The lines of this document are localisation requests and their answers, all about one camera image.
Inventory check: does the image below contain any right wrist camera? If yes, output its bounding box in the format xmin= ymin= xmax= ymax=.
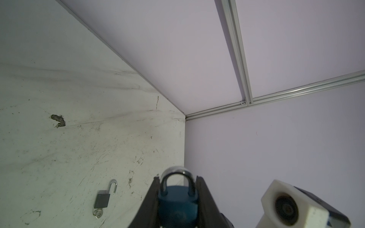
xmin=256 ymin=180 xmax=351 ymax=228

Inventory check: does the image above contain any aluminium frame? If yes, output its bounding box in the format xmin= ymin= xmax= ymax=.
xmin=186 ymin=1 xmax=365 ymax=120

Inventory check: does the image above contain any small blue padlock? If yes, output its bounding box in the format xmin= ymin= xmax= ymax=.
xmin=158 ymin=166 xmax=199 ymax=228

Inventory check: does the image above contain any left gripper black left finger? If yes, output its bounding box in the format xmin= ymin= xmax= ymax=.
xmin=128 ymin=176 xmax=161 ymax=228

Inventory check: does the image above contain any small brass key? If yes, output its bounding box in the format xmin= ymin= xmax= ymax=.
xmin=50 ymin=115 xmax=66 ymax=128

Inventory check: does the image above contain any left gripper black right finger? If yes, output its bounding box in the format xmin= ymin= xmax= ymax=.
xmin=195 ymin=176 xmax=234 ymax=228

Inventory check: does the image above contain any black padlock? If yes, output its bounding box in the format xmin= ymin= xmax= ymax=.
xmin=94 ymin=179 xmax=117 ymax=209

